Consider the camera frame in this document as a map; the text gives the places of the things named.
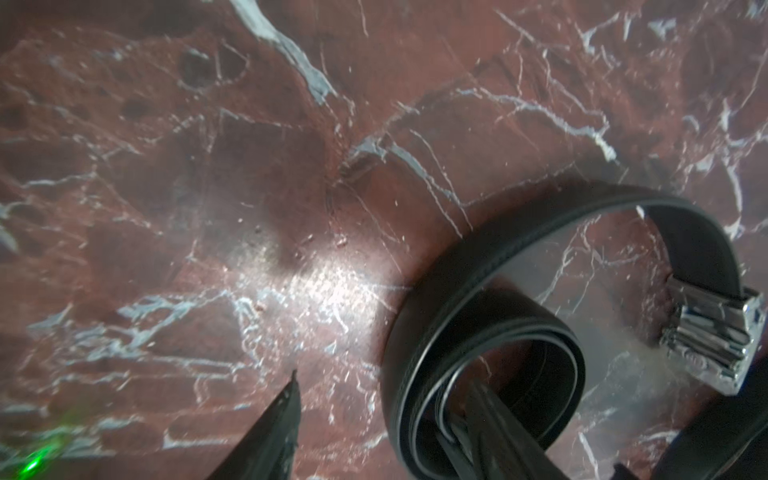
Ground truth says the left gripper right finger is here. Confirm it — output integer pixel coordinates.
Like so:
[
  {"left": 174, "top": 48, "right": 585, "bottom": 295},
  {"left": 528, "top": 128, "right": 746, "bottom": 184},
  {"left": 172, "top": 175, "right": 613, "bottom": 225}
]
[{"left": 436, "top": 379, "right": 570, "bottom": 479}]

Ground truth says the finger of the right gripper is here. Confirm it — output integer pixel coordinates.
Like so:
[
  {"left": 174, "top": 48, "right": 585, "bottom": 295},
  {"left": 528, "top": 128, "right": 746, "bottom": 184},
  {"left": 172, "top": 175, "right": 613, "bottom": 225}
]
[{"left": 611, "top": 353, "right": 768, "bottom": 480}]

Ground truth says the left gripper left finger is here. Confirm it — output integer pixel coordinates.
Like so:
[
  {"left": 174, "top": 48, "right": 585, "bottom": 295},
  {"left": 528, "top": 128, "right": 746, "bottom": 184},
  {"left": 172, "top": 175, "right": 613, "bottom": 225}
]
[{"left": 208, "top": 370, "right": 301, "bottom": 480}]

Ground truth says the black belt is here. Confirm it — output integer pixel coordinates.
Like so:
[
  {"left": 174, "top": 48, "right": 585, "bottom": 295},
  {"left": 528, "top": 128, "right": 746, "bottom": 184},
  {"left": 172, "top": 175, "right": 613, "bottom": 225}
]
[{"left": 381, "top": 183, "right": 766, "bottom": 479}]

